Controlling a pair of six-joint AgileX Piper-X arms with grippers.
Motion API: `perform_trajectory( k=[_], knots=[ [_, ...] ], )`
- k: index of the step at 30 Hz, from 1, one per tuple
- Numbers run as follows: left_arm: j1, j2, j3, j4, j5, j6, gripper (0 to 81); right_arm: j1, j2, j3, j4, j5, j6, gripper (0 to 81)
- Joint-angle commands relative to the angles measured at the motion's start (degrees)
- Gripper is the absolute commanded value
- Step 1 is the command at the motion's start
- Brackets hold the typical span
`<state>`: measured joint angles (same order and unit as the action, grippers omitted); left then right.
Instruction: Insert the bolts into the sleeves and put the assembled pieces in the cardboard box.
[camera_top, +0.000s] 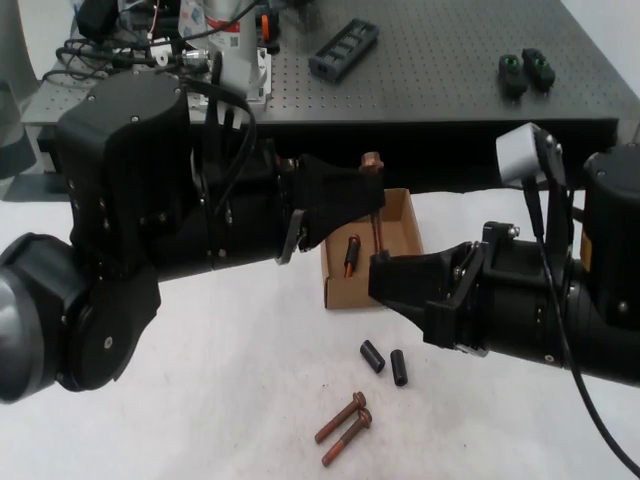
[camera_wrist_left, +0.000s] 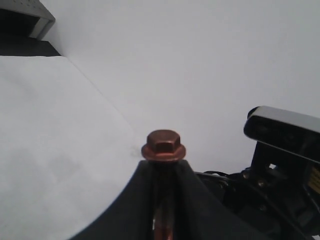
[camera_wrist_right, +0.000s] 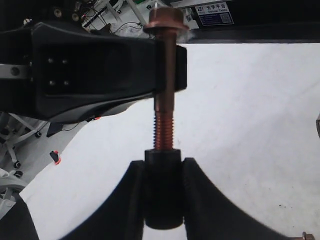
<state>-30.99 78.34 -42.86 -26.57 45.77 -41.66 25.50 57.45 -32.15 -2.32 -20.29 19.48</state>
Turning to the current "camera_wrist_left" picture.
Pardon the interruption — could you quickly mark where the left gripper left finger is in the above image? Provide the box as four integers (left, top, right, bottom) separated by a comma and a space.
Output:
70, 160, 155, 240

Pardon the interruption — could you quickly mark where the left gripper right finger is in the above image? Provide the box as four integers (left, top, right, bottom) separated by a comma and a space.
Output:
172, 160, 270, 240

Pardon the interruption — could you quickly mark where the copper flange hex bolt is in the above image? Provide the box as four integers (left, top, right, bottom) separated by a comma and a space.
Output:
140, 129, 187, 240

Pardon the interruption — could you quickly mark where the metal bench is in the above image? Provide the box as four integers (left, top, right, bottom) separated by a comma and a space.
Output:
0, 0, 56, 40

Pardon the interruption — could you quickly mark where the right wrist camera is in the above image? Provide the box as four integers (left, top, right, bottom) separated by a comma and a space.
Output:
243, 105, 320, 165

